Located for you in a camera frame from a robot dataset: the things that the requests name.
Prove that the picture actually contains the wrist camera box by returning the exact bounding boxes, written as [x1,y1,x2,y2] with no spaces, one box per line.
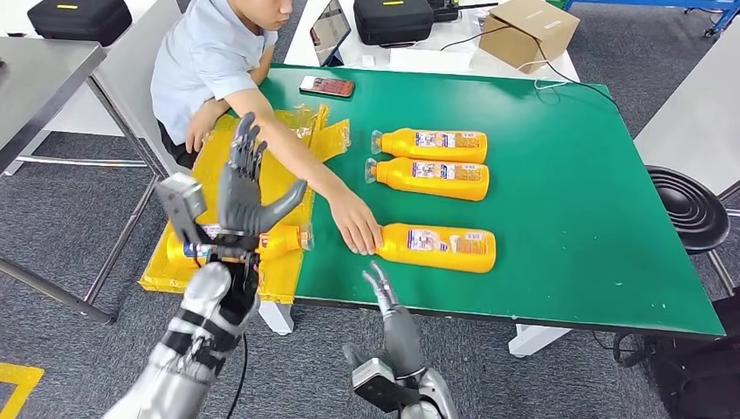
[351,357,421,415]
[154,172,208,244]

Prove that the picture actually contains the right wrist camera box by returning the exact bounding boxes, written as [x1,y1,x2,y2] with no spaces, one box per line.
[351,357,421,415]

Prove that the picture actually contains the yellow taped cardboard sheet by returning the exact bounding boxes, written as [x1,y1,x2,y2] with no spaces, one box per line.
[138,104,352,306]

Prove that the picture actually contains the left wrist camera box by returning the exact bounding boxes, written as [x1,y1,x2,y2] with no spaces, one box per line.
[154,172,208,244]

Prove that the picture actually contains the black round stool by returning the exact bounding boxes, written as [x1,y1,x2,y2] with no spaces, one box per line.
[644,166,736,299]

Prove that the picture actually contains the white table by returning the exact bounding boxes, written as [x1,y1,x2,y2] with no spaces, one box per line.
[257,0,580,358]

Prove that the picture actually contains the person's left hand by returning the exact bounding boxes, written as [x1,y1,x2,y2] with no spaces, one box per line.
[184,106,216,155]

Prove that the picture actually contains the black carry case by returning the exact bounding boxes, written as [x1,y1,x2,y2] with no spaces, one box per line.
[27,0,133,47]
[353,0,435,47]

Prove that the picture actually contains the person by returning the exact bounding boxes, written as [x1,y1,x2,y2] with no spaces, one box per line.
[150,0,385,257]

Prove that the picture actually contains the steel table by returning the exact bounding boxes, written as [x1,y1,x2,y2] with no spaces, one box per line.
[0,36,181,325]

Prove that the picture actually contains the black tablet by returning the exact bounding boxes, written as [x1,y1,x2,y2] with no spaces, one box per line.
[309,0,353,68]

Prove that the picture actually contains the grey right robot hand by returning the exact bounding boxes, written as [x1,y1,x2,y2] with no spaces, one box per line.
[342,261,426,380]

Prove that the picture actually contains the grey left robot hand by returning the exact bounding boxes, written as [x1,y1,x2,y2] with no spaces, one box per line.
[217,111,309,237]

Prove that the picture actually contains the white cable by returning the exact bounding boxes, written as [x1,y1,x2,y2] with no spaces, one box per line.
[516,58,571,93]

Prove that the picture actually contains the smartphone with red case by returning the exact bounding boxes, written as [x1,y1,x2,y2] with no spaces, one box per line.
[299,75,356,99]

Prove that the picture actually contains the light grey table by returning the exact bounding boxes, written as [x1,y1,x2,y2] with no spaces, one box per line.
[43,0,192,192]

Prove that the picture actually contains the cardboard box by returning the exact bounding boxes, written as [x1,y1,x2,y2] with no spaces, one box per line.
[478,0,581,75]

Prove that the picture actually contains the person's right hand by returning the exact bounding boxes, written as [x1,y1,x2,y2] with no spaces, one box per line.
[328,190,385,257]

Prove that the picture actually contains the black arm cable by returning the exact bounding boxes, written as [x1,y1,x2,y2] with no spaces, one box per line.
[226,332,250,419]

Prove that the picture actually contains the orange detergent bottle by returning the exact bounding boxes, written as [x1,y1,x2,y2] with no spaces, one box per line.
[374,222,498,275]
[369,127,489,165]
[166,222,314,270]
[364,157,490,203]

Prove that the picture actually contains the black bag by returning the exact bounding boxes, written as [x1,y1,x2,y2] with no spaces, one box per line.
[613,285,740,419]

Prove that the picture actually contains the green table mat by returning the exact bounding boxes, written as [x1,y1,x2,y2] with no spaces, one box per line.
[254,62,727,341]

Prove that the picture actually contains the blue metal rack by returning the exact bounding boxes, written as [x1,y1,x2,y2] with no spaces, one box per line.
[563,0,740,40]

